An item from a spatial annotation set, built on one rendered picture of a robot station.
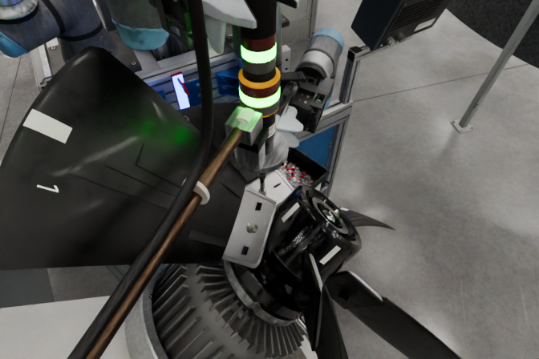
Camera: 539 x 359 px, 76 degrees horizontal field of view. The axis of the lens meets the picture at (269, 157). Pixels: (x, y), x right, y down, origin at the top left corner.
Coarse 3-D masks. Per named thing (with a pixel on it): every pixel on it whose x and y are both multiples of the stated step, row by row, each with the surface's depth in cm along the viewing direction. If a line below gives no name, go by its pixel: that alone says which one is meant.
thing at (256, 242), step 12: (252, 192) 43; (252, 204) 43; (264, 204) 45; (240, 216) 42; (252, 216) 43; (264, 216) 45; (240, 228) 42; (264, 228) 45; (240, 240) 42; (252, 240) 43; (264, 240) 44; (228, 252) 41; (240, 252) 42; (252, 252) 43; (252, 264) 43
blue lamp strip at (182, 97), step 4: (176, 76) 72; (180, 76) 72; (176, 80) 72; (180, 80) 73; (176, 84) 73; (176, 88) 74; (180, 88) 74; (176, 92) 75; (180, 92) 75; (180, 96) 76; (184, 96) 76; (180, 100) 77; (184, 100) 77; (180, 104) 77; (184, 104) 78; (188, 104) 79; (180, 108) 78
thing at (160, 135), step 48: (96, 48) 35; (48, 96) 29; (96, 96) 33; (144, 96) 36; (48, 144) 28; (96, 144) 31; (144, 144) 34; (192, 144) 38; (0, 192) 25; (96, 192) 30; (144, 192) 33; (240, 192) 41; (0, 240) 24; (48, 240) 27; (96, 240) 29; (144, 240) 33; (192, 240) 37
